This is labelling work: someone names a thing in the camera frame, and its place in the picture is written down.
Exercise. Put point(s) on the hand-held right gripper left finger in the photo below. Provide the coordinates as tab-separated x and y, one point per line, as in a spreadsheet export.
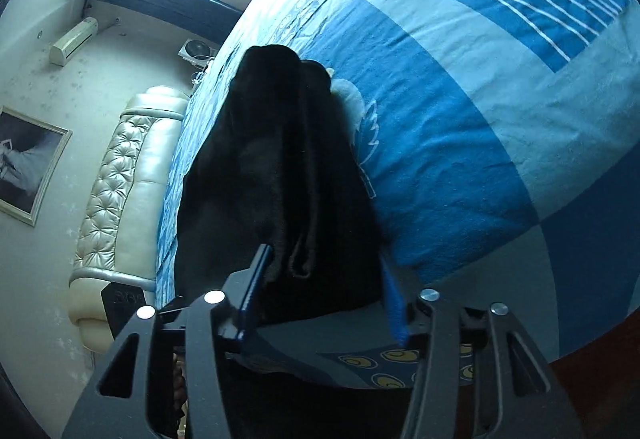
250	291

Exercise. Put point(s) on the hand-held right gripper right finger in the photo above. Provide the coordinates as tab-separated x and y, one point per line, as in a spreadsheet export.
397	314

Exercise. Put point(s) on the black pants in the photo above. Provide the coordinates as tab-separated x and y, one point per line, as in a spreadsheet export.
275	169

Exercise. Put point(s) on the cream tufted headboard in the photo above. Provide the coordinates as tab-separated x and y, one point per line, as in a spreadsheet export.
125	179

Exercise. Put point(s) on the blue patterned bed sheet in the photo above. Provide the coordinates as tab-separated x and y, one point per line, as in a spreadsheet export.
450	119

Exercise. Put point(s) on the white floor fan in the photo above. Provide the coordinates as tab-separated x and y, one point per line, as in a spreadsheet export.
196	53

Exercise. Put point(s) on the white air conditioner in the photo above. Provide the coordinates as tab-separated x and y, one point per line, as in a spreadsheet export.
72	41

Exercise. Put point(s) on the framed wall picture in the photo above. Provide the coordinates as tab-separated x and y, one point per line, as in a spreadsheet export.
30	164

